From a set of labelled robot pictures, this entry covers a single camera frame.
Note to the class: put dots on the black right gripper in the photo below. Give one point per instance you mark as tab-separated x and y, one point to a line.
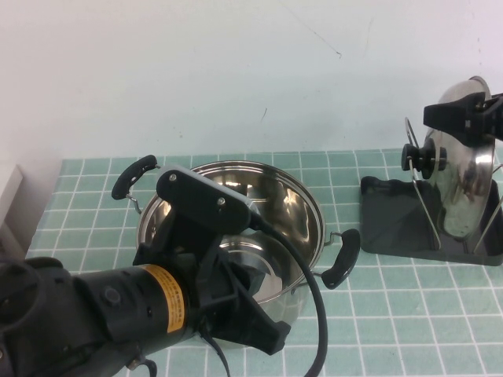
496	123

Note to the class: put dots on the white box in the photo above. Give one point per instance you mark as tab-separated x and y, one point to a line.
12	204

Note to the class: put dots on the silver wrist camera black mount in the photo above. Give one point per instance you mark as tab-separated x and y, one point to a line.
204	204

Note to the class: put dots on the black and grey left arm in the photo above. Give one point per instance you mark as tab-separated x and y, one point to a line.
59	310

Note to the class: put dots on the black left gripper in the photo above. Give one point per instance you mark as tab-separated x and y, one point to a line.
228	306

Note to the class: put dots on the stainless steel cooking pot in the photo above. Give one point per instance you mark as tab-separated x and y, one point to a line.
283	204

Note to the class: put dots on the stainless steel pot lid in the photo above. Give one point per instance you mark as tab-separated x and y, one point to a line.
467	176

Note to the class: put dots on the green checkered tablecloth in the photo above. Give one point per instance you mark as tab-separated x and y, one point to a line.
393	314

